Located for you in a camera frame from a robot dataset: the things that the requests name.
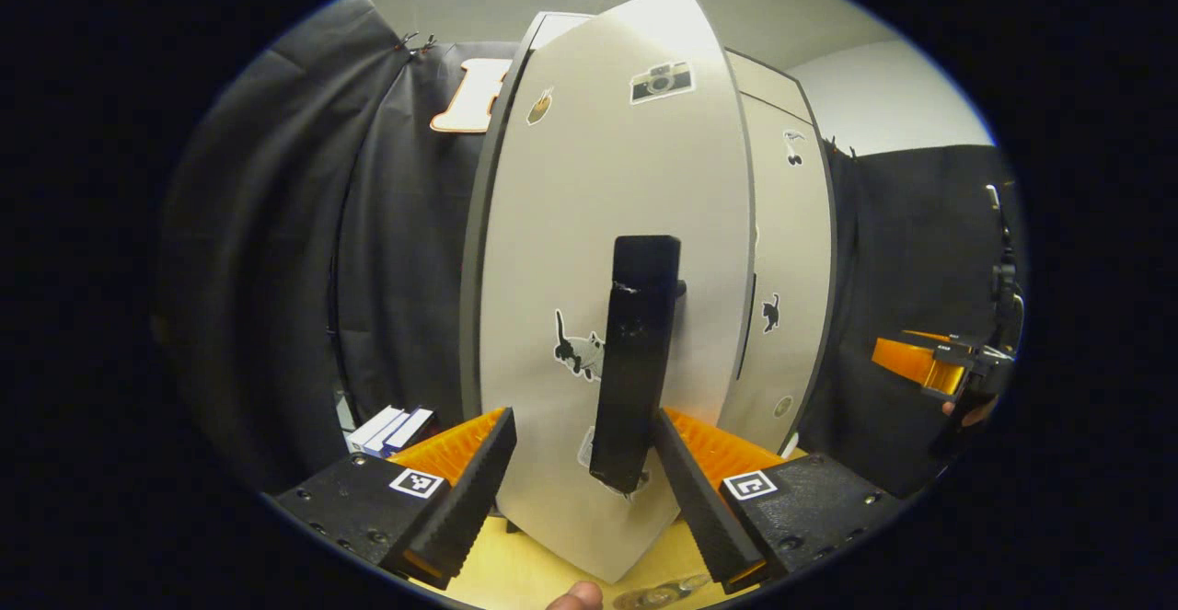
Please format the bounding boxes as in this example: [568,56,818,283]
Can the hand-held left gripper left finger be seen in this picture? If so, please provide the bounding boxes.
[271,406,518,592]

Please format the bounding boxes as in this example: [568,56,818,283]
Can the white cabinet door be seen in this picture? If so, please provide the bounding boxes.
[718,90,838,456]
[477,0,757,585]

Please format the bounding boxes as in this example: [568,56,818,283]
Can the clear plastic bottle green label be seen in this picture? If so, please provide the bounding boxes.
[612,573,714,610]

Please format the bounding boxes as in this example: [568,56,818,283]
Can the white and grey cabinet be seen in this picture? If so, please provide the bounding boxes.
[458,10,838,464]

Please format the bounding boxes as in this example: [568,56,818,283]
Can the white cabinet drawer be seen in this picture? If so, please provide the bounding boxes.
[722,49,815,128]

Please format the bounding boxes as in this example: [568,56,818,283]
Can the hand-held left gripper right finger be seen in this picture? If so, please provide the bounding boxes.
[652,406,905,596]

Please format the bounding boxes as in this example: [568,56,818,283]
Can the dark blue book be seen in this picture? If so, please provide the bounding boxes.
[382,408,438,455]

